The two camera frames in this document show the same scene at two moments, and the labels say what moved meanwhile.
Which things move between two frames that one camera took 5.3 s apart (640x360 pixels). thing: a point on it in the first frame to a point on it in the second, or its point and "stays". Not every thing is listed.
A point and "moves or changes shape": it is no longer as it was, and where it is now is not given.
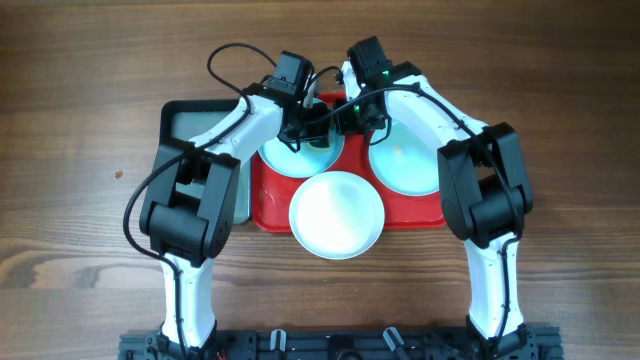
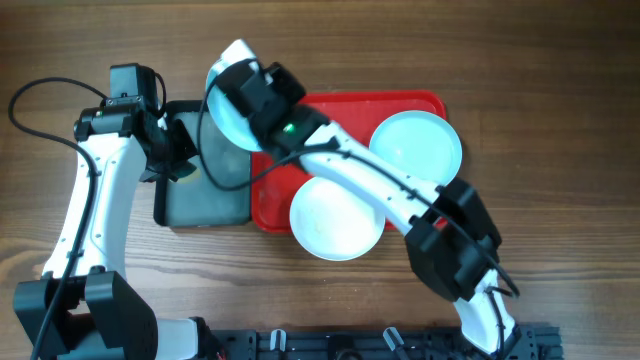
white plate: (336, 215) stays
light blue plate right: (405, 161) stays
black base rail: (357, 344) stays
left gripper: (304, 128) to (167, 156)
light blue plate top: (303, 162) moves or changes shape
